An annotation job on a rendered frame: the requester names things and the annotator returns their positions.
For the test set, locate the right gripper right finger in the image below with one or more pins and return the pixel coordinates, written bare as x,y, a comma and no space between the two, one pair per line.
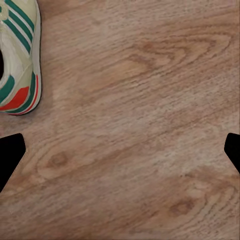
232,149

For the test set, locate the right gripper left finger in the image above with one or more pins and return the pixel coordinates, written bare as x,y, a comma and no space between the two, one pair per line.
12,149

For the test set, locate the gym shoe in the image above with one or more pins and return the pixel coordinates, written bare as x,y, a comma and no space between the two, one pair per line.
20,70

